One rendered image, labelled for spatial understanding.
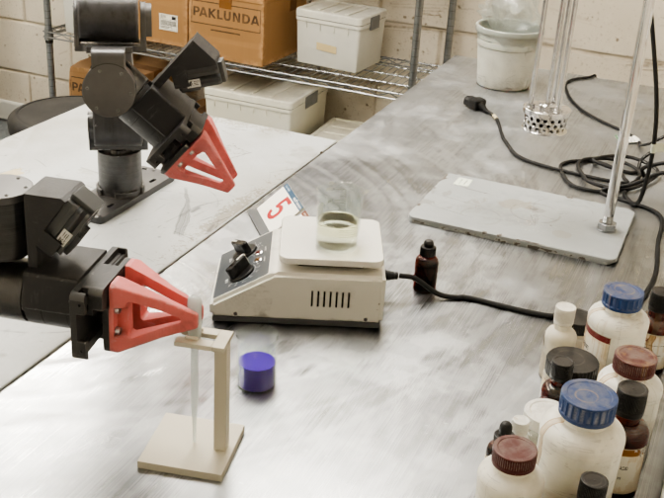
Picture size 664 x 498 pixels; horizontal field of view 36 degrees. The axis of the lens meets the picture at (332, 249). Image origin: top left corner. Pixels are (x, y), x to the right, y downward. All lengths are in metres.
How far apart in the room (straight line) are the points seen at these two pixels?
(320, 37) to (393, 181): 1.89
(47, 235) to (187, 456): 0.24
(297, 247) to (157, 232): 0.30
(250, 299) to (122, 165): 0.39
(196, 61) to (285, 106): 2.31
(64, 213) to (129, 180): 0.61
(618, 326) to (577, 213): 0.49
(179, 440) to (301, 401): 0.14
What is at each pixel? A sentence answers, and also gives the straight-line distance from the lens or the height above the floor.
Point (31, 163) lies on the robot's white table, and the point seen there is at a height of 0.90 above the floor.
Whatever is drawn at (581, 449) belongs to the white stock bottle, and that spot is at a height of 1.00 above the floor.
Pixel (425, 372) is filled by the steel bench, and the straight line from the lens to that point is 1.12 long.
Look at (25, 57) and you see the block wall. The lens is 4.58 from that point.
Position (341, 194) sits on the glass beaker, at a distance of 1.18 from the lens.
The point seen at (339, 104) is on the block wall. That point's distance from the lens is 3.85.
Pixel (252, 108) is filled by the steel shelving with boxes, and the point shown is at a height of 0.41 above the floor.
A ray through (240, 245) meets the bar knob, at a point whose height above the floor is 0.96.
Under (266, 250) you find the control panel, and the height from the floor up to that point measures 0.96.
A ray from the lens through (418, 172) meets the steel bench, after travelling 1.66.
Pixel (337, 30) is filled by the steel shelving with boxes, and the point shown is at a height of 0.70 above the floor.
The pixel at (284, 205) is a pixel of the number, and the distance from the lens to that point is 1.43.
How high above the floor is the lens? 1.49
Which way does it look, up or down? 25 degrees down
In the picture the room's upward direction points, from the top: 4 degrees clockwise
